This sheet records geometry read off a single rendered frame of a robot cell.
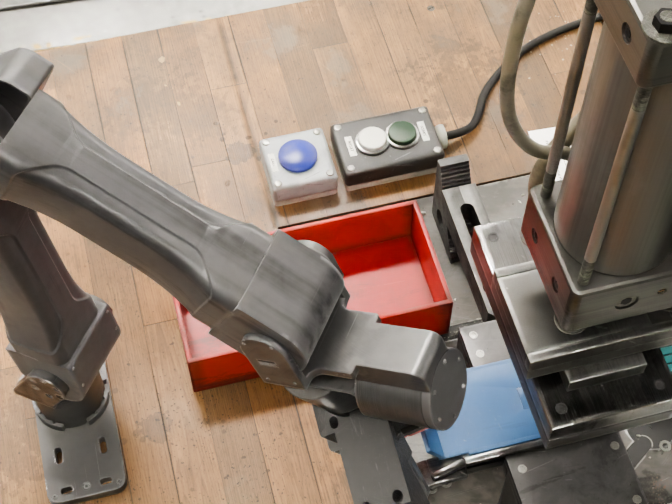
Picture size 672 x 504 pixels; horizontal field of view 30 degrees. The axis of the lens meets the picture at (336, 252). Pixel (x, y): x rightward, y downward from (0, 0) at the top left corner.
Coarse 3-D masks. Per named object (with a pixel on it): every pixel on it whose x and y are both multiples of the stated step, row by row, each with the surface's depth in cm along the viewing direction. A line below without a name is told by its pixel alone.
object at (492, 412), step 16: (480, 368) 108; (496, 368) 108; (512, 368) 108; (480, 384) 107; (496, 384) 107; (512, 384) 108; (464, 400) 107; (480, 400) 107; (496, 400) 107; (512, 400) 107; (464, 416) 106; (480, 416) 106; (496, 416) 106; (512, 416) 106; (528, 416) 106; (432, 432) 104; (448, 432) 105; (464, 432) 105; (480, 432) 105; (496, 432) 105; (512, 432) 105; (528, 432) 105; (432, 448) 102; (448, 448) 105; (464, 448) 105; (480, 448) 105
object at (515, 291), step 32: (512, 224) 99; (480, 256) 98; (512, 256) 97; (512, 288) 91; (544, 288) 91; (512, 320) 89; (544, 320) 89; (640, 320) 89; (512, 352) 95; (544, 352) 88; (576, 352) 88; (608, 352) 89; (640, 352) 91; (544, 384) 91; (576, 384) 90; (608, 384) 91; (640, 384) 91; (544, 416) 90; (576, 416) 90; (608, 416) 90; (640, 416) 91
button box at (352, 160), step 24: (576, 24) 141; (528, 48) 139; (480, 96) 135; (360, 120) 131; (384, 120) 131; (408, 120) 131; (336, 144) 130; (408, 144) 129; (432, 144) 129; (360, 168) 128; (384, 168) 128; (408, 168) 129; (432, 168) 131
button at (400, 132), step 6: (390, 126) 130; (396, 126) 130; (402, 126) 130; (408, 126) 130; (414, 126) 130; (390, 132) 129; (396, 132) 129; (402, 132) 129; (408, 132) 129; (414, 132) 129; (390, 138) 129; (396, 138) 129; (402, 138) 129; (408, 138) 129; (414, 138) 129; (402, 144) 129
